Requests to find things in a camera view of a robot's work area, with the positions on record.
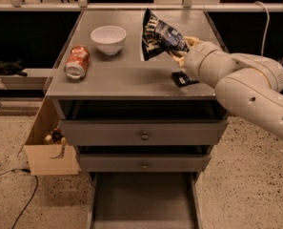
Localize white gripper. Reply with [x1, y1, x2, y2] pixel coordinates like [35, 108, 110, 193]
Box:
[172, 36, 227, 84]

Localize blue chip bag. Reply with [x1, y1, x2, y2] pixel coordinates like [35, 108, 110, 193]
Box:
[141, 9, 189, 61]

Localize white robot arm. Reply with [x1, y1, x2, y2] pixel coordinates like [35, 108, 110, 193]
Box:
[172, 37, 283, 140]

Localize grey drawer cabinet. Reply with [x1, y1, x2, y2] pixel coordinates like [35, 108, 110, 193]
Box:
[43, 9, 246, 229]

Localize grey top drawer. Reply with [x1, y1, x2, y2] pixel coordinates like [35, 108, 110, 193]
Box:
[61, 100, 227, 146]

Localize grey drawer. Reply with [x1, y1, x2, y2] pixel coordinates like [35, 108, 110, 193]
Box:
[86, 173, 203, 229]
[61, 100, 227, 146]
[78, 146, 211, 172]

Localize grey middle drawer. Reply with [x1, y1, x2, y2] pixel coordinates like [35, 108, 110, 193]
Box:
[78, 146, 211, 172]

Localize grey bottom drawer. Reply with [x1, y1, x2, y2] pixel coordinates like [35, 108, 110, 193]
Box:
[86, 173, 203, 229]

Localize dark blue snack bar wrapper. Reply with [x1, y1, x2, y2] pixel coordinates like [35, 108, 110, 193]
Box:
[172, 71, 198, 88]

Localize white ceramic bowl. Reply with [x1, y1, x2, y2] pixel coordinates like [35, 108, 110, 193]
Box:
[91, 26, 127, 55]

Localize orange soda can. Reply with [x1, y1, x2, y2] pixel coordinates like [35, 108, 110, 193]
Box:
[64, 45, 90, 80]

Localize items in cardboard box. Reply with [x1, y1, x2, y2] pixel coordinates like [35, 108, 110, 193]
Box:
[44, 126, 67, 158]

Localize black object on ledge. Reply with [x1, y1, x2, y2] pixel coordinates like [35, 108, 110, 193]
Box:
[0, 60, 28, 76]

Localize cardboard box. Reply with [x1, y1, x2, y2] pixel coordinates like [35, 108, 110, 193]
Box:
[24, 99, 80, 176]

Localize white hanging cable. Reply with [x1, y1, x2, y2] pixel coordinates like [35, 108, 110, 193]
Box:
[254, 0, 272, 57]

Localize black floor cable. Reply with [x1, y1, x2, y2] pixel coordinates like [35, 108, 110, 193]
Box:
[0, 167, 39, 229]

